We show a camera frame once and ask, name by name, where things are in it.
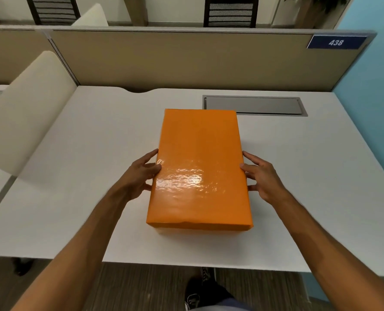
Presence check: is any small cream desk side divider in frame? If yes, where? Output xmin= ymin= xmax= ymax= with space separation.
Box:
xmin=71 ymin=3 xmax=109 ymax=27

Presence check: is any person's black shoe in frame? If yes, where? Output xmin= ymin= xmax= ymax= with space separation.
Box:
xmin=184 ymin=266 xmax=233 ymax=310

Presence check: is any person's blue trouser leg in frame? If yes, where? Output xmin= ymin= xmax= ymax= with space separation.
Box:
xmin=192 ymin=297 xmax=254 ymax=311

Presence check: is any large cream desk side divider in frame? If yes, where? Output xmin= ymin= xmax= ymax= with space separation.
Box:
xmin=0 ymin=50 xmax=78 ymax=177

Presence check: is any orange box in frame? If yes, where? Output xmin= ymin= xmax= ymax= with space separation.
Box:
xmin=146 ymin=109 xmax=253 ymax=232

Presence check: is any short beige partition panel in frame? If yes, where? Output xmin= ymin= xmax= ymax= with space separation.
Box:
xmin=0 ymin=25 xmax=79 ymax=86

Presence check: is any person's right forearm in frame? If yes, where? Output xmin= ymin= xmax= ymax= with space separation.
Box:
xmin=271 ymin=190 xmax=384 ymax=311

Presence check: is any wide wooden planter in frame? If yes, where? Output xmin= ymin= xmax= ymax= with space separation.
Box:
xmin=294 ymin=0 xmax=339 ymax=29

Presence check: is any black slatted chair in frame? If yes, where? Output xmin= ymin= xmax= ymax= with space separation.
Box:
xmin=203 ymin=0 xmax=259 ymax=28
xmin=25 ymin=0 xmax=81 ymax=25

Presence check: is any person's right hand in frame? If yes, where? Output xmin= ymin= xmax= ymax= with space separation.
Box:
xmin=240 ymin=151 xmax=290 ymax=206

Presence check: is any person's left forearm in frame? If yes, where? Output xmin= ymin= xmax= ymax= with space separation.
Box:
xmin=12 ymin=184 xmax=132 ymax=311

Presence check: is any blue number sign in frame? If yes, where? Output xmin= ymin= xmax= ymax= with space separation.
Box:
xmin=307 ymin=35 xmax=368 ymax=49

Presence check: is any person's left hand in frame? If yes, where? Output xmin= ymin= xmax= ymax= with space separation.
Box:
xmin=116 ymin=149 xmax=163 ymax=202

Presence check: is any slim wooden planter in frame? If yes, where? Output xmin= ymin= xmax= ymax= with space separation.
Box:
xmin=122 ymin=0 xmax=149 ymax=27

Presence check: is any long beige partition panel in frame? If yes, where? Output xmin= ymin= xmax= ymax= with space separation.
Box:
xmin=44 ymin=28 xmax=378 ymax=92

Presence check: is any grey desk cable tray cover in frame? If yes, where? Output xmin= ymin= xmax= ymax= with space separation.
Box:
xmin=202 ymin=95 xmax=308 ymax=117

